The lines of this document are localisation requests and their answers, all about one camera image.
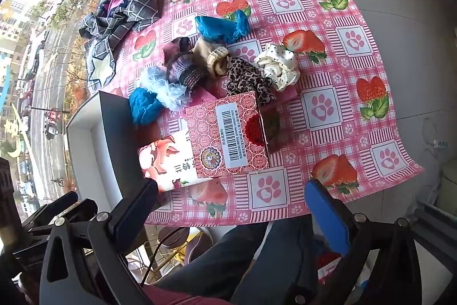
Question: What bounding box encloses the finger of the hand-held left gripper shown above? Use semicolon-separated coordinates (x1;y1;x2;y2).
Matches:
35;191;79;220
60;199;98;222

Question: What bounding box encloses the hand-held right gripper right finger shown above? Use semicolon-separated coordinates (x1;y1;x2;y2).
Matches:
304;178;422;305

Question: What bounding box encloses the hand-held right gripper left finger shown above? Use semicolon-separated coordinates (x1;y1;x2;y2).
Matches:
39;178;160;305

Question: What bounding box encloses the grey cardboard box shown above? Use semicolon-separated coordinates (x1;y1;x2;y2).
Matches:
66;91;158;250

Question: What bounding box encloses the pale blue fluffy scrunchie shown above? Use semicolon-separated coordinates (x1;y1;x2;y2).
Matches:
139;65;193;112

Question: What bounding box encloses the white polka dot scrunchie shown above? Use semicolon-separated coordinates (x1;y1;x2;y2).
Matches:
253;43;301;93

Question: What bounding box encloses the pink and black scrunchie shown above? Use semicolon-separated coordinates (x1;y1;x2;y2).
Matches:
161;36;195;67

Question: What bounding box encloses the light blue elastic cover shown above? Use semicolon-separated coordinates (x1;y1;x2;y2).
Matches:
195;9;251;44

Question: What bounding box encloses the floral tissue pack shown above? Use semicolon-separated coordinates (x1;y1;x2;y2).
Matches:
137;129;201;193

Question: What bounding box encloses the dark blue crumpled cover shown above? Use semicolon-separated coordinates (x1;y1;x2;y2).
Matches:
129;88;163;126

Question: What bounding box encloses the red patterned carton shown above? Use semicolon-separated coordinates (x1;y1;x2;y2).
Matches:
184;91;281;180

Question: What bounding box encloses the leopard print scrunchie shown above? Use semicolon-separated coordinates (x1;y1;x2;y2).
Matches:
225;57;276;106

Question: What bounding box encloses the beige knit scrunchie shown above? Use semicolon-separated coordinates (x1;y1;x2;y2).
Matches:
193;37;231;80

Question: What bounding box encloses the grey plaid cloth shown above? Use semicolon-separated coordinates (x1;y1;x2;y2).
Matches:
79;0;161;93

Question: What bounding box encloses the pink strawberry paw tablecloth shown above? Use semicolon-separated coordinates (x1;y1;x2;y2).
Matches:
96;0;425;228

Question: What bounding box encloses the grey metal rail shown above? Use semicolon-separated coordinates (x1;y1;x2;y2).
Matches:
410;200;457;277

